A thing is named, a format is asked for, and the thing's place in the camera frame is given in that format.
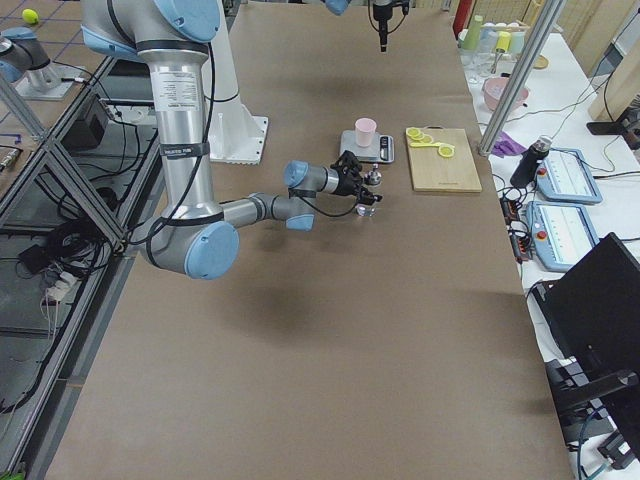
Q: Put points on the teach pendant tablet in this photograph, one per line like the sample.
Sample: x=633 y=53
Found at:
x=562 y=233
x=563 y=176

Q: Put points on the black monitor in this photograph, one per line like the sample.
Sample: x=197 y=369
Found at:
x=593 y=314

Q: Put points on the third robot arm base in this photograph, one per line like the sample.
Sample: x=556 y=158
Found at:
x=25 y=63

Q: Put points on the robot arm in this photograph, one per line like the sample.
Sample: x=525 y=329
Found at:
x=338 y=7
x=194 y=234

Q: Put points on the black power strip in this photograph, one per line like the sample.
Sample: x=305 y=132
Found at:
x=517 y=230

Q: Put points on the digital kitchen scale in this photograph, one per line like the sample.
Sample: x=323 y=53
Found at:
x=381 y=150

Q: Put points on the purple cloth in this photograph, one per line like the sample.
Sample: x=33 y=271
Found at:
x=507 y=146

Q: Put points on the near teach pendant tablet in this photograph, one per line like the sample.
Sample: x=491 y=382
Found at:
x=562 y=233

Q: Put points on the light blue cup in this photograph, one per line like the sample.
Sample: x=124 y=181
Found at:
x=517 y=41

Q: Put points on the aluminium frame post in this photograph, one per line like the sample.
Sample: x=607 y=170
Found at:
x=538 y=34

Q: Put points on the pink bowl with ice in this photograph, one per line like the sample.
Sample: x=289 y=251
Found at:
x=493 y=89

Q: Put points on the black thermos bottle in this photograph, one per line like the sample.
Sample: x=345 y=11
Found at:
x=526 y=169

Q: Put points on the far teach pendant tablet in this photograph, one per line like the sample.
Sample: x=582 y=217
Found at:
x=563 y=176

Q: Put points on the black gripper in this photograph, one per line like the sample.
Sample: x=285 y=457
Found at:
x=344 y=184
x=382 y=17

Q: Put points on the lemon slice near knife tip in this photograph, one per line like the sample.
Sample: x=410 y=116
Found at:
x=446 y=150

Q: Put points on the wine glass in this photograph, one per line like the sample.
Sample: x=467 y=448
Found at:
x=479 y=67

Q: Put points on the pink plastic cup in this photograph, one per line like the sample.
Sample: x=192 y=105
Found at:
x=365 y=129

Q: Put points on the wooden cutting board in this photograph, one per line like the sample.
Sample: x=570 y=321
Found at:
x=432 y=173

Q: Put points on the yellow cup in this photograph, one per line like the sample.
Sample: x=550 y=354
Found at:
x=502 y=42

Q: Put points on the glass sauce dispenser bottle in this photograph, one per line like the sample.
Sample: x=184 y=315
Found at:
x=368 y=194

